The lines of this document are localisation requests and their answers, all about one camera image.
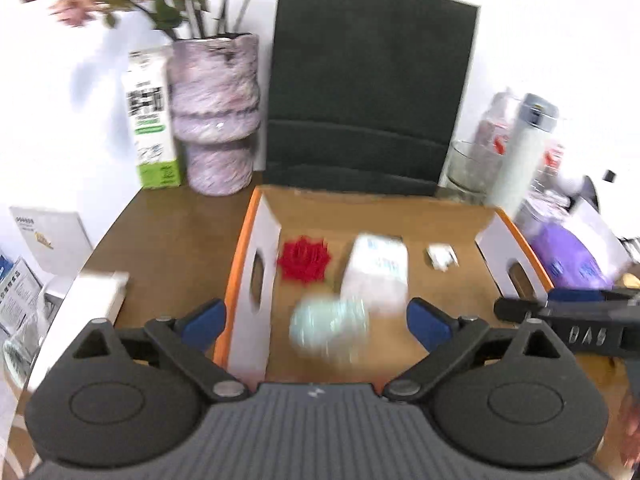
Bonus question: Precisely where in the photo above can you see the red cardboard box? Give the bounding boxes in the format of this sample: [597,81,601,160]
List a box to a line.
[214,185,552,386]

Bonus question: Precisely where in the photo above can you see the black paper bag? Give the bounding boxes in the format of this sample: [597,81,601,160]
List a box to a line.
[264,0,477,196]

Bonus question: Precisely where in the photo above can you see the water bottle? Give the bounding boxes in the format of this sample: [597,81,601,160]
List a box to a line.
[529,144,564,197]
[471,88,520,167]

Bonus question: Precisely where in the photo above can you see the purple tissue pack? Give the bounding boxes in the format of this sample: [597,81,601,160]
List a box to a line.
[515,194,632,289]

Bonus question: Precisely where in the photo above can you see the red fabric rose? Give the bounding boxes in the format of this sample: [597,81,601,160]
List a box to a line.
[277,236,332,285]

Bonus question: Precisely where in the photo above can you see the purple marbled vase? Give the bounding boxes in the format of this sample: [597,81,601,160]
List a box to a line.
[168,34,260,196]

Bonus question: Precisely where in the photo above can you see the person right hand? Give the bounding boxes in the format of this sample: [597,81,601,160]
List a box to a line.
[618,391,640,468]

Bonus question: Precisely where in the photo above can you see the white booklet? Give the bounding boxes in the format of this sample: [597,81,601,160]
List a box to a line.
[10,207,93,278]

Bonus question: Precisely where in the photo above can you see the white power bank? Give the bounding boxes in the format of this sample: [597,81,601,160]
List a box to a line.
[27,271,129,392]

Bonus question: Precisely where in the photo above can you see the blue white box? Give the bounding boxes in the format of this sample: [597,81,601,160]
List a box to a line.
[0,254,41,336]

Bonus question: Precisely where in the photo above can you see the milk carton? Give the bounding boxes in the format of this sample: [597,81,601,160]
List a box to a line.
[125,47,182,188]

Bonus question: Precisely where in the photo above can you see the white thermos bottle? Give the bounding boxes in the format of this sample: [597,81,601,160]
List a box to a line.
[485,93,558,218]

